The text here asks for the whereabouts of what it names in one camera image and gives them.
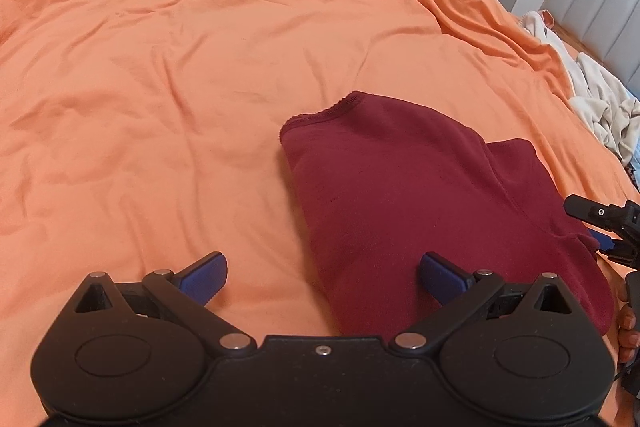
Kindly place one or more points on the orange bed blanket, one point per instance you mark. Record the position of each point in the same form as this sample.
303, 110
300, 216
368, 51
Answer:
175, 82

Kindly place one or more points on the white crumpled cloth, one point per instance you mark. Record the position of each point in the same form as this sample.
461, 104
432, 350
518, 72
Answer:
600, 97

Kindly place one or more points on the wooden headboard with grey panels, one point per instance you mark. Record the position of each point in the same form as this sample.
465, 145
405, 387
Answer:
600, 7

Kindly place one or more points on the dark red sweater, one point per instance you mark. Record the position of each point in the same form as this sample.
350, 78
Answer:
410, 207

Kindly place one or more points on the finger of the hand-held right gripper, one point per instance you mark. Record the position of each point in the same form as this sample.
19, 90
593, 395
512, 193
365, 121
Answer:
612, 247
597, 210

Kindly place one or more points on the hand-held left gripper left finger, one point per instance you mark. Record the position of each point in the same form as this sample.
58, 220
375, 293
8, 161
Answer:
202, 279

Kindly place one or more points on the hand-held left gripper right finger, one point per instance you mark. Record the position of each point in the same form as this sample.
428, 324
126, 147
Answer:
442, 279

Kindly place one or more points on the blue patterned cloth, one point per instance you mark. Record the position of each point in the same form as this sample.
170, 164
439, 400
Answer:
634, 172

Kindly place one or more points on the person's right hand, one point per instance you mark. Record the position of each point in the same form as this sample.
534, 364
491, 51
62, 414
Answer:
627, 332

